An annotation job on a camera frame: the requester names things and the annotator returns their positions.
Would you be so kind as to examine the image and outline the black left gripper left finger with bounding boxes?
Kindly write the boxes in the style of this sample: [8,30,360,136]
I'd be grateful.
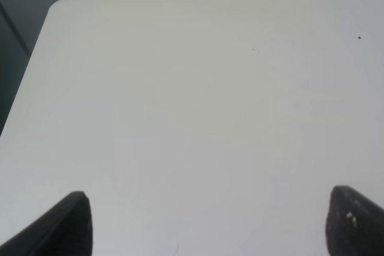
[1,191,93,256]

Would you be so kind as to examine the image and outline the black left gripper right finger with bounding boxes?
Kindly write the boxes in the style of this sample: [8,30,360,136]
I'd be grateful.
[325,185,383,256]

